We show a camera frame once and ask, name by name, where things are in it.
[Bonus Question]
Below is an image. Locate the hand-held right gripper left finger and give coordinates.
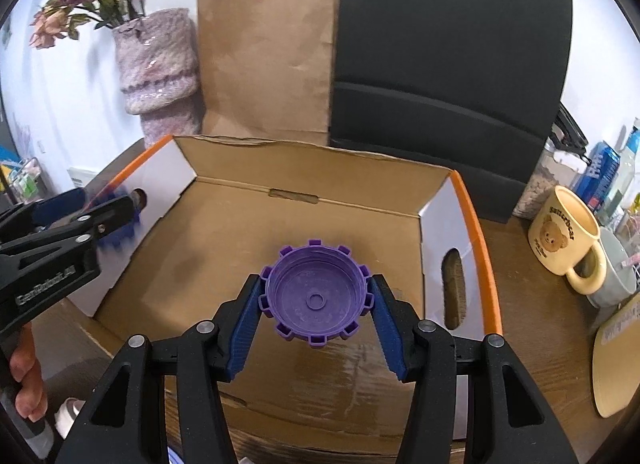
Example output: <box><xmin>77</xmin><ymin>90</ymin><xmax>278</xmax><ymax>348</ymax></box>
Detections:
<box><xmin>55</xmin><ymin>274</ymin><xmax>272</xmax><ymax>464</ymax></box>

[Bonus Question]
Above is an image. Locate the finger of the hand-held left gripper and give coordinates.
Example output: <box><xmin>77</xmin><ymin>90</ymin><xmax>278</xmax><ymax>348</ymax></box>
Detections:
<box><xmin>0</xmin><ymin>187</ymin><xmax>90</xmax><ymax>244</ymax></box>
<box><xmin>0</xmin><ymin>195</ymin><xmax>147</xmax><ymax>265</ymax></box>

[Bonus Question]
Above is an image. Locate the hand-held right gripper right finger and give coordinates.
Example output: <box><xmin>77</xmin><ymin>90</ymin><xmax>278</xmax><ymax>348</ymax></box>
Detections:
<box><xmin>367</xmin><ymin>274</ymin><xmax>561</xmax><ymax>464</ymax></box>

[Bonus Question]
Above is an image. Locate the purple notched plastic cap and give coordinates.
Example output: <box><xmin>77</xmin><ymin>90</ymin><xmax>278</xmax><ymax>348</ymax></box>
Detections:
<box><xmin>260</xmin><ymin>239</ymin><xmax>376</xmax><ymax>349</ymax></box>

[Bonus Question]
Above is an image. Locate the orange-edged cardboard box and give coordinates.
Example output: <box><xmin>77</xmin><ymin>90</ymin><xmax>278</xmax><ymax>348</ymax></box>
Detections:
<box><xmin>65</xmin><ymin>134</ymin><xmax>503</xmax><ymax>455</ymax></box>

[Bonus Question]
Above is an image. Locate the person's left hand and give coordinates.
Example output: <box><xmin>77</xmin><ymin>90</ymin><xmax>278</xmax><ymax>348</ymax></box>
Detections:
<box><xmin>9</xmin><ymin>323</ymin><xmax>48</xmax><ymax>422</ymax></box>

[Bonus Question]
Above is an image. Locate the white flat board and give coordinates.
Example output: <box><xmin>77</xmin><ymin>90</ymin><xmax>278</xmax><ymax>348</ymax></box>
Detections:
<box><xmin>67</xmin><ymin>166</ymin><xmax>97</xmax><ymax>191</ymax></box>

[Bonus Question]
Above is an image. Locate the cluttered storage cart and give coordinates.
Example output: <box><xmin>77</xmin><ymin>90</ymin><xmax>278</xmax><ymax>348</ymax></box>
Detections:
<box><xmin>0</xmin><ymin>146</ymin><xmax>51</xmax><ymax>205</ymax></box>

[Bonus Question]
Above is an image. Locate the pink mottled vase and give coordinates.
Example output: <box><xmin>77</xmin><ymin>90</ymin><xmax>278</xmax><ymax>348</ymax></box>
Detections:
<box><xmin>112</xmin><ymin>8</ymin><xmax>203</xmax><ymax>149</ymax></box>

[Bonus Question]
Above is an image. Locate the yellow bear mug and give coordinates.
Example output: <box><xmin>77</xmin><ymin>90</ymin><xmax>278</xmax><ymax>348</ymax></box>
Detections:
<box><xmin>527</xmin><ymin>185</ymin><xmax>603</xmax><ymax>295</ymax></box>

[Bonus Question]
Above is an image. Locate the glass jar with grains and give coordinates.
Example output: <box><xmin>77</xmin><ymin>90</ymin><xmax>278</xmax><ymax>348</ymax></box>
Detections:
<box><xmin>512</xmin><ymin>144</ymin><xmax>591</xmax><ymax>220</ymax></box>

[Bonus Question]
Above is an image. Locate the brown paper bag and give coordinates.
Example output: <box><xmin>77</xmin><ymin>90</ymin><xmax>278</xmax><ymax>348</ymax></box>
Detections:
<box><xmin>196</xmin><ymin>0</ymin><xmax>337</xmax><ymax>147</ymax></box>

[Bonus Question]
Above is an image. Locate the grey ceramic bowl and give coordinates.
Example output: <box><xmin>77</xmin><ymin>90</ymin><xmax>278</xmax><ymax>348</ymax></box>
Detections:
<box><xmin>587</xmin><ymin>226</ymin><xmax>639</xmax><ymax>309</ymax></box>

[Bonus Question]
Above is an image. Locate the cream yellow thermos jug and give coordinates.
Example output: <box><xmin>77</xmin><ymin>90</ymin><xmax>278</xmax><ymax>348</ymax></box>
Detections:
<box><xmin>592</xmin><ymin>294</ymin><xmax>640</xmax><ymax>419</ymax></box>

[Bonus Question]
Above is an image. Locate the blue drink can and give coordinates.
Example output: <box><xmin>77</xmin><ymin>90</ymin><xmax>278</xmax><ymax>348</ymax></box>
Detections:
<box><xmin>575</xmin><ymin>141</ymin><xmax>621</xmax><ymax>212</ymax></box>

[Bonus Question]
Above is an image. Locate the black paper bag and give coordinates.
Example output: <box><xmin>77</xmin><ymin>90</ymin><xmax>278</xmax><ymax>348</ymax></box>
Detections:
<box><xmin>327</xmin><ymin>0</ymin><xmax>573</xmax><ymax>222</ymax></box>

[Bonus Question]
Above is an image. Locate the black folded object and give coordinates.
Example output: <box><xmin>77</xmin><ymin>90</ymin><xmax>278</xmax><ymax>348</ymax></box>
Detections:
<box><xmin>551</xmin><ymin>101</ymin><xmax>589</xmax><ymax>151</ymax></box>

